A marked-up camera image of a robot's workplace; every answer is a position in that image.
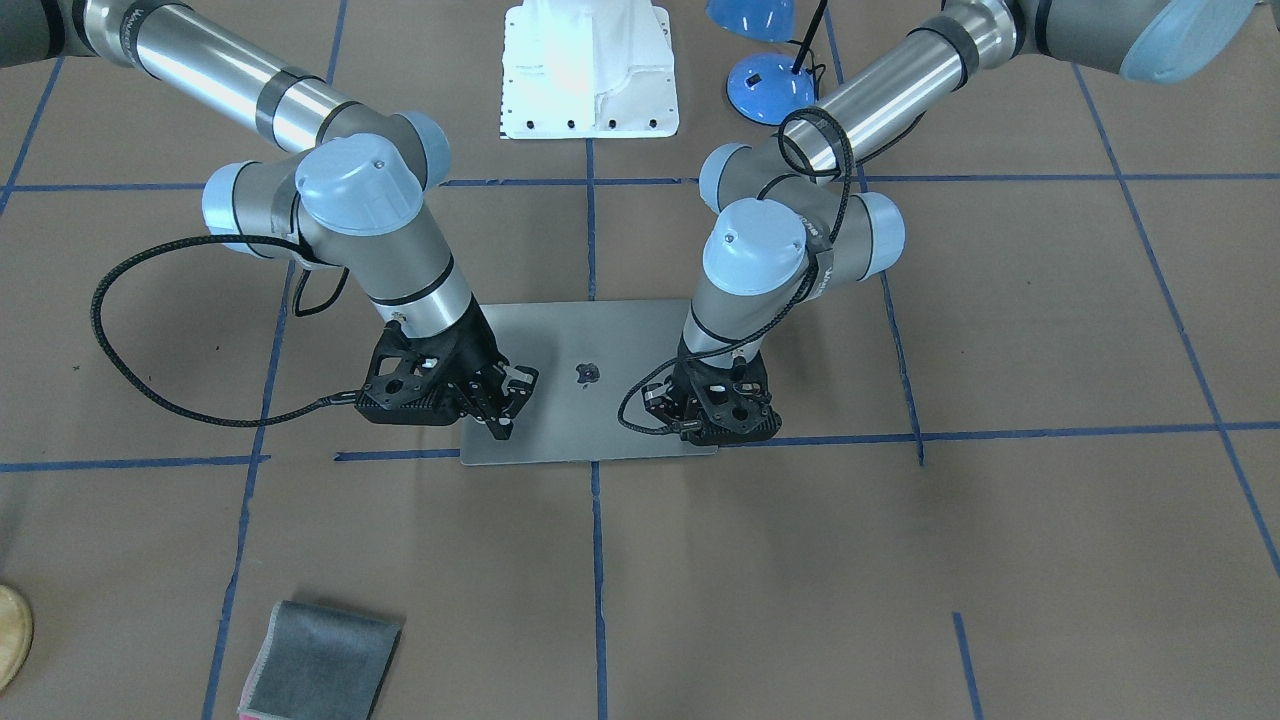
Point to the wooden mug tree stand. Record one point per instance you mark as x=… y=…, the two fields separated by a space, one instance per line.
x=17 y=633

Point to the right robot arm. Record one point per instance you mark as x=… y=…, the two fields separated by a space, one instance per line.
x=350 y=195

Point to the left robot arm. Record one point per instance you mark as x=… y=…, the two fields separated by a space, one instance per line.
x=791 y=223

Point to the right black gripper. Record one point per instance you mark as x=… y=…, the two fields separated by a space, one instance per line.
x=474 y=353

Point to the grey laptop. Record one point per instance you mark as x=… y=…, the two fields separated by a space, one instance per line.
x=587 y=355

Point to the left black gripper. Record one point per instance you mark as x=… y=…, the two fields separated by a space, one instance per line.
x=667 y=405

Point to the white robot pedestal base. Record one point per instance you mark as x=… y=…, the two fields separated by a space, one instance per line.
x=588 y=69

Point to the blue desk lamp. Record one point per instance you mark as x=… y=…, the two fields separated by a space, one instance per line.
x=766 y=87

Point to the grey folded cloth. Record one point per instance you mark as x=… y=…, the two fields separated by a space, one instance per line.
x=317 y=662

